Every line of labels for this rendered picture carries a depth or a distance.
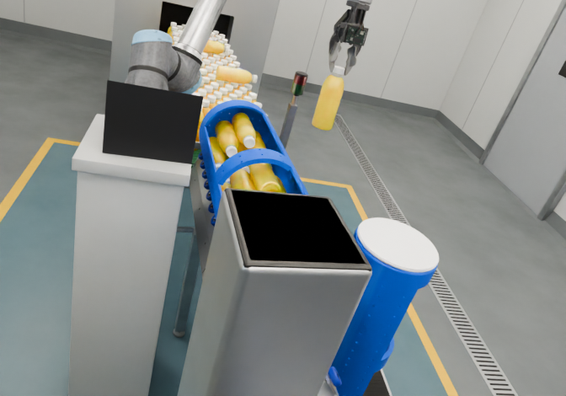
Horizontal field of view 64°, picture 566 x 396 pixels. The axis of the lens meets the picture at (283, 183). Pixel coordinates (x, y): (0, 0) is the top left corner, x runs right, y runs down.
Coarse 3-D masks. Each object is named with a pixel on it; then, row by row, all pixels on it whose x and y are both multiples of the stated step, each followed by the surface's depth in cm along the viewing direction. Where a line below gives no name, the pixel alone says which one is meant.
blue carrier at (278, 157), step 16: (208, 112) 171; (224, 112) 173; (240, 112) 174; (256, 112) 176; (208, 128) 175; (256, 128) 180; (272, 128) 163; (208, 144) 156; (272, 144) 178; (208, 160) 151; (240, 160) 134; (256, 160) 134; (272, 160) 135; (288, 160) 142; (208, 176) 148; (224, 176) 134; (288, 176) 157; (288, 192) 155; (304, 192) 127
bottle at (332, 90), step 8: (328, 80) 144; (336, 80) 143; (328, 88) 144; (336, 88) 144; (320, 96) 147; (328, 96) 145; (336, 96) 145; (320, 104) 147; (328, 104) 146; (336, 104) 147; (320, 112) 148; (328, 112) 147; (336, 112) 149; (312, 120) 151; (320, 120) 149; (328, 120) 149; (320, 128) 150; (328, 128) 150
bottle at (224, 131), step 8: (224, 120) 173; (216, 128) 171; (224, 128) 168; (232, 128) 171; (216, 136) 170; (224, 136) 163; (232, 136) 163; (224, 144) 161; (232, 144) 161; (224, 152) 163
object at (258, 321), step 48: (240, 192) 22; (240, 240) 19; (288, 240) 20; (336, 240) 21; (240, 288) 18; (288, 288) 19; (336, 288) 20; (192, 336) 26; (240, 336) 20; (288, 336) 20; (336, 336) 21; (192, 384) 25; (240, 384) 21; (288, 384) 22
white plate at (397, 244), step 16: (368, 224) 156; (384, 224) 158; (400, 224) 161; (368, 240) 147; (384, 240) 149; (400, 240) 152; (416, 240) 154; (384, 256) 141; (400, 256) 144; (416, 256) 146; (432, 256) 148
